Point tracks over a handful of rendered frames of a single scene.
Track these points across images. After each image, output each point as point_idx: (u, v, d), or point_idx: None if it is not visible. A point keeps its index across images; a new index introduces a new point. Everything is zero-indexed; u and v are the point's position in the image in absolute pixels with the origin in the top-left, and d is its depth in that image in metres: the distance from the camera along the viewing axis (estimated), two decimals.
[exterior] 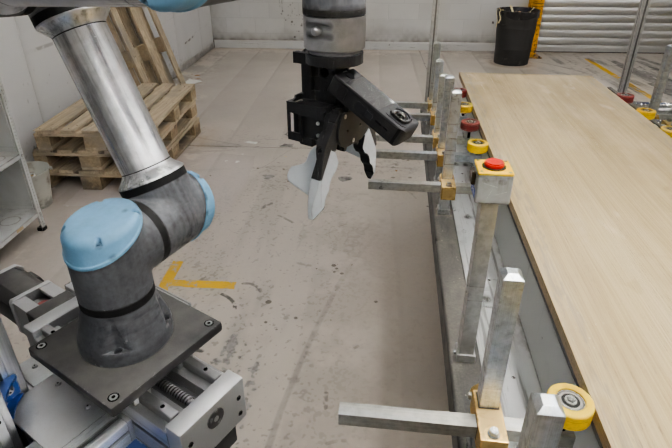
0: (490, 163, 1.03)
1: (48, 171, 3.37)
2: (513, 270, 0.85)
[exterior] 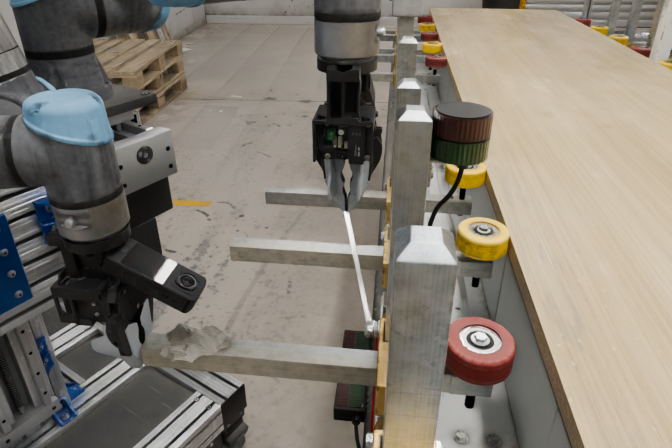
0: None
1: None
2: (408, 36, 0.97)
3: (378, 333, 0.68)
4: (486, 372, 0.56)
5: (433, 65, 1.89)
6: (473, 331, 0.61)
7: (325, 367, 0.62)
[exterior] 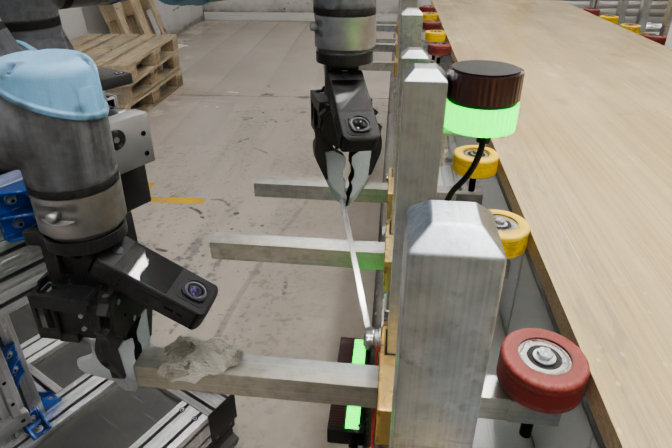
0: None
1: None
2: (413, 8, 0.86)
3: (379, 340, 0.58)
4: (556, 398, 0.46)
5: (436, 53, 1.79)
6: (534, 346, 0.50)
7: (357, 389, 0.51)
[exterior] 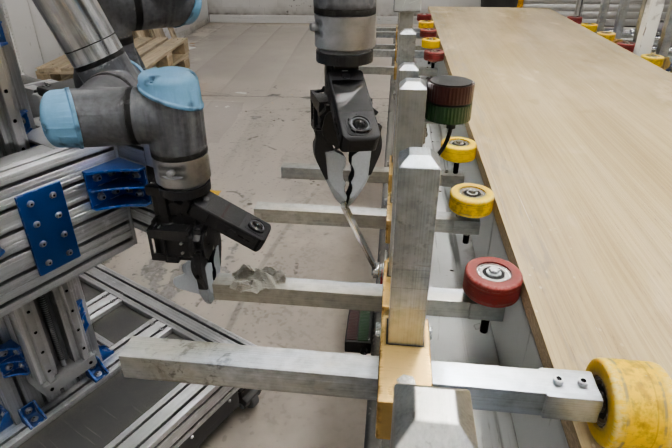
0: None
1: None
2: (408, 28, 1.11)
3: (382, 278, 0.83)
4: (499, 296, 0.70)
5: (431, 59, 2.03)
6: (488, 267, 0.74)
7: (367, 297, 0.76)
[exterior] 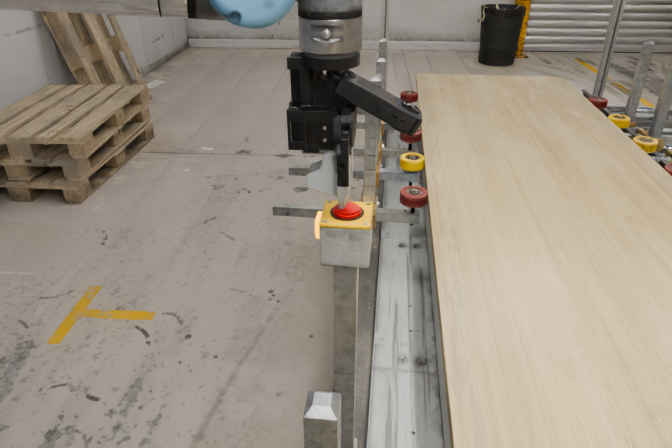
0: (338, 211, 0.70)
1: None
2: (323, 399, 0.52)
3: None
4: None
5: (410, 205, 1.45)
6: None
7: None
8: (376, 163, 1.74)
